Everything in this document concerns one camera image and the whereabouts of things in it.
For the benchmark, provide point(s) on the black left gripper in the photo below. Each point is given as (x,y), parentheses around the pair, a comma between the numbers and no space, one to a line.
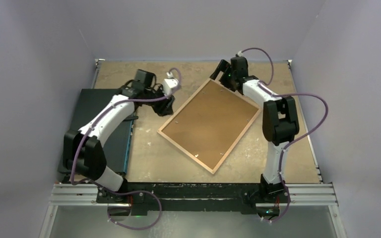
(165,108)

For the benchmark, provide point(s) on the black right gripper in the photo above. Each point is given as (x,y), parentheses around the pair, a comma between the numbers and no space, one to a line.
(223,67)

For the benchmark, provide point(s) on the white wooden picture frame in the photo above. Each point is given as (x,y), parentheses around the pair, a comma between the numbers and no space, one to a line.
(167,124)

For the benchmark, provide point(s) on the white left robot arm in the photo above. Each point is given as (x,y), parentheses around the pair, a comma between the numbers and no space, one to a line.
(83,152)

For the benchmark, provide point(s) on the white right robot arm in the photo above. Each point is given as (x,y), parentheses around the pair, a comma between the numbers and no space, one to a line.
(280,123)

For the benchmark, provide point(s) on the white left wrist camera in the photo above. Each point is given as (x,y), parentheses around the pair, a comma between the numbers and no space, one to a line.
(170,84)

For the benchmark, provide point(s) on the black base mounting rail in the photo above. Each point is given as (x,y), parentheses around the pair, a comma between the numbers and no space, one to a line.
(245,198)

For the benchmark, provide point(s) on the aluminium extrusion rail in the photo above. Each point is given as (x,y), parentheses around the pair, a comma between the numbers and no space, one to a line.
(308,194)

